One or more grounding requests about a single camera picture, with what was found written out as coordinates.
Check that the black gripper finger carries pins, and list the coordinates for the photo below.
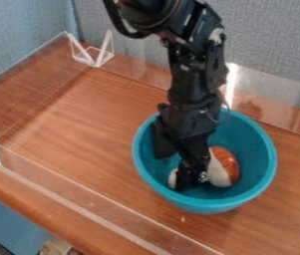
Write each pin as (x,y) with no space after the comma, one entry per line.
(191,176)
(163,146)

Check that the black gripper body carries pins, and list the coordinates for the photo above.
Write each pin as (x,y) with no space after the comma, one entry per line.
(191,123)

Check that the white brown toy mushroom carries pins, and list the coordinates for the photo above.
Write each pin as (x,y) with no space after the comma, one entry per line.
(223,168)

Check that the blue plastic bowl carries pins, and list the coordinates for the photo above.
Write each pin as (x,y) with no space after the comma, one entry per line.
(244,138)

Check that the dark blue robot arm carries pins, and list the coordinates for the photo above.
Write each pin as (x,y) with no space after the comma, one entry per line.
(191,32)

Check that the clear acrylic back barrier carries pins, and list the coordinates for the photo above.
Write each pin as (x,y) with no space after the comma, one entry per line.
(267,97)

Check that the clear acrylic barrier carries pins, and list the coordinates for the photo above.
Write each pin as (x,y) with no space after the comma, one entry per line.
(267,97)
(33,187)
(34,82)

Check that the clear acrylic left barrier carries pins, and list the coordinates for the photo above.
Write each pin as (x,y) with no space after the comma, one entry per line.
(34,82)

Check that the clear acrylic front barrier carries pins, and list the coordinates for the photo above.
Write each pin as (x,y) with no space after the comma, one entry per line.
(33,187)

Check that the clear acrylic corner bracket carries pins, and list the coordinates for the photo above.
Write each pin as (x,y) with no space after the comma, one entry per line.
(93,56)

